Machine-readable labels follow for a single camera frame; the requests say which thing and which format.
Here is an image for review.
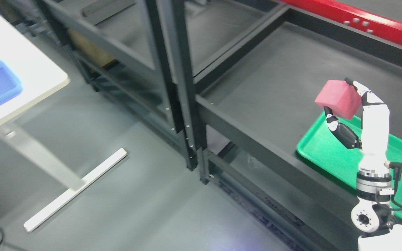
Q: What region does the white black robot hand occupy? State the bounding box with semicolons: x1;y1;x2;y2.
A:
324;77;390;175

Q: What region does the pink foam block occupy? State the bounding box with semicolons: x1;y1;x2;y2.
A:
314;80;362;120

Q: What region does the green plastic tray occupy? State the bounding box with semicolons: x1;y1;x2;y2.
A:
297;115;402;204

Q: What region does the black metal shelf right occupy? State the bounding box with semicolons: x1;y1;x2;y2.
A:
157;0;402;251

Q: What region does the black metal shelf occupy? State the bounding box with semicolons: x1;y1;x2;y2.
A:
0;0;199;170
157;0;402;251

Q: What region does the black metal shelf left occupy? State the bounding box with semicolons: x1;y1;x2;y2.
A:
0;0;199;170

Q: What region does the red metal beam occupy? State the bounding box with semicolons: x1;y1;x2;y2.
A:
284;0;402;46

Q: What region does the white desk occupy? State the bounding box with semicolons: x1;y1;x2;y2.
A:
0;0;128;233

